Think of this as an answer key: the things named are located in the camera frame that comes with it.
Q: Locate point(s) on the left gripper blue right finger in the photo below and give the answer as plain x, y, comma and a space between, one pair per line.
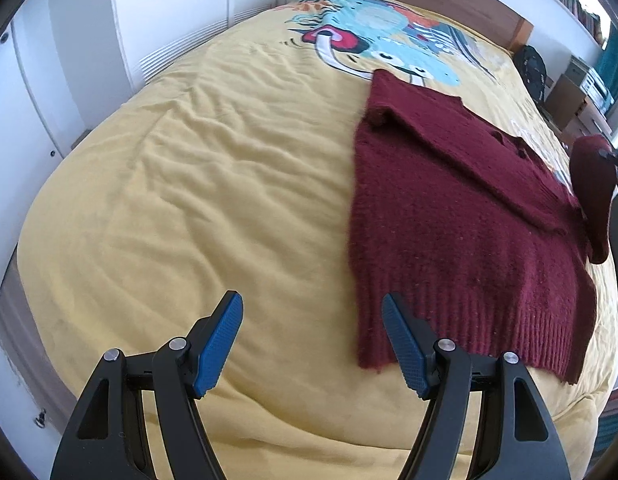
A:
516, 438

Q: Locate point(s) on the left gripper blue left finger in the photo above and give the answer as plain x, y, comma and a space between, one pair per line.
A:
106, 435

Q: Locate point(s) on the dark red knit sweater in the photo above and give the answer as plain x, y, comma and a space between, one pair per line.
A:
469, 225

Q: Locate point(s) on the wooden drawer cabinet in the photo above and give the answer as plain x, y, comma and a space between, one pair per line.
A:
574, 113

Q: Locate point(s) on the white printer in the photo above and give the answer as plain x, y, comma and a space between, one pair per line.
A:
590, 83

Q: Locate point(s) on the right teal curtain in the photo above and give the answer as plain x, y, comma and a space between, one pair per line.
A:
607, 65

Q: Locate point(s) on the black backpack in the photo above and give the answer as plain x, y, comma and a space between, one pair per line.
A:
531, 68

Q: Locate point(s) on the yellow cartoon print bedspread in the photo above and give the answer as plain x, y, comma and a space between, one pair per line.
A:
232, 169

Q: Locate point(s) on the white wardrobe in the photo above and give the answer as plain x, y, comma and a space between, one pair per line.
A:
66, 65

